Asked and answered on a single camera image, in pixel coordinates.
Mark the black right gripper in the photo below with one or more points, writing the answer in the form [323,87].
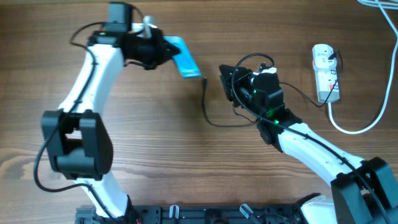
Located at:
[243,75]

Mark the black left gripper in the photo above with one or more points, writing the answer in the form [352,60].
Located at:
[162,50]

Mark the teal screen smartphone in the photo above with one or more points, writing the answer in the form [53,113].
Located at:
[184,61]

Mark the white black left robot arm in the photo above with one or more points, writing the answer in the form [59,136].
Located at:
[76,140]

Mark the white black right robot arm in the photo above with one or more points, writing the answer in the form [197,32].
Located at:
[363,191]

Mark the white charger adapter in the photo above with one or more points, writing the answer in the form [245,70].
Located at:
[323,63]

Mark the white power strip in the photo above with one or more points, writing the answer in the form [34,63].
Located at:
[327,88]

